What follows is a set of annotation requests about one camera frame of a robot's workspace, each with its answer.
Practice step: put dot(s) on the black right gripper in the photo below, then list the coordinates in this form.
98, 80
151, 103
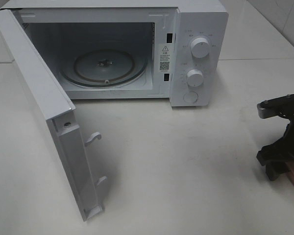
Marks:
276, 154

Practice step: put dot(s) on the white microwave oven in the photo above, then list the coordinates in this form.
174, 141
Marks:
65, 50

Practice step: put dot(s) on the glass microwave turntable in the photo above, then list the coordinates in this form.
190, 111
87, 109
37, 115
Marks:
103, 68

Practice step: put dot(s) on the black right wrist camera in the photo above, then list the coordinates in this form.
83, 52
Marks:
281, 106

